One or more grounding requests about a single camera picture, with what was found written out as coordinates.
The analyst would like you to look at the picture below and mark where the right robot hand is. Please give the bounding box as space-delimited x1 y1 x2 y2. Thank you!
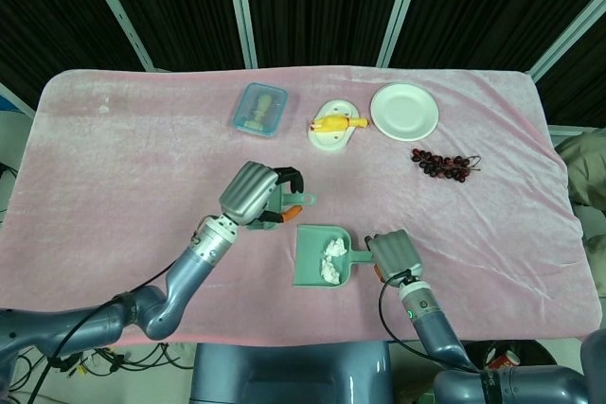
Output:
363 229 425 288

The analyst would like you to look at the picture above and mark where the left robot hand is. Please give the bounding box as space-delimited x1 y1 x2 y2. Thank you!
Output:
218 161 305 229

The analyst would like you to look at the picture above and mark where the green hand brush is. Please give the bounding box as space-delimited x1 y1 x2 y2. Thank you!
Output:
245 184 317 231

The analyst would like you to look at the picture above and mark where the white paper ball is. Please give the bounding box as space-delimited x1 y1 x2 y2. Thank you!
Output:
323 236 348 257
319 256 343 282

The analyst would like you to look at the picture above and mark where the green plastic dustpan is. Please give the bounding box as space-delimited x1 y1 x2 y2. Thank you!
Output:
293 224 375 289

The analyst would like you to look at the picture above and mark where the blue lidded plastic container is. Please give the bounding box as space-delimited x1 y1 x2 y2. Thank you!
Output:
230 81 291 141

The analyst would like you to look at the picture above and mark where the wooden stamp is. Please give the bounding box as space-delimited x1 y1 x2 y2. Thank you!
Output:
243 95 274 129

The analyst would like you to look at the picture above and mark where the dark red grape bunch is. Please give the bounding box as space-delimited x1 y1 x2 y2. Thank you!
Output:
410 148 483 184

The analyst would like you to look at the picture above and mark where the white oval soap dish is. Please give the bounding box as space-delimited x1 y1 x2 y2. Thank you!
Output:
307 97 360 155

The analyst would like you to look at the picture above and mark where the yellow rubber chicken toy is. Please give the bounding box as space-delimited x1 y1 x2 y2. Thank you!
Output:
310 114 369 133

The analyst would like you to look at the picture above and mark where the pink velvet tablecloth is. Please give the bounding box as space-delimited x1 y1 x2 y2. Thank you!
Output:
0 64 598 347

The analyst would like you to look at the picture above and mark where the white round plate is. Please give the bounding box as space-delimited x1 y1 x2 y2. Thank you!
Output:
369 82 440 142

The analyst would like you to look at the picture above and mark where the red printed can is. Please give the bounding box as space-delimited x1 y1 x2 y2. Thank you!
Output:
486 346 522 371

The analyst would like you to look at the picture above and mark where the blue-grey robot torso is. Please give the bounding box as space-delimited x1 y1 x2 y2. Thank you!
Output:
188 341 395 404

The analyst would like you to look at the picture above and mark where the beige cloth bundle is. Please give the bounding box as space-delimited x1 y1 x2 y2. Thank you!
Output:
554 129 606 211

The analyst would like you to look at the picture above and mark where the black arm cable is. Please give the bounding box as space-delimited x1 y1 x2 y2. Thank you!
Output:
27 233 200 404
378 270 479 373

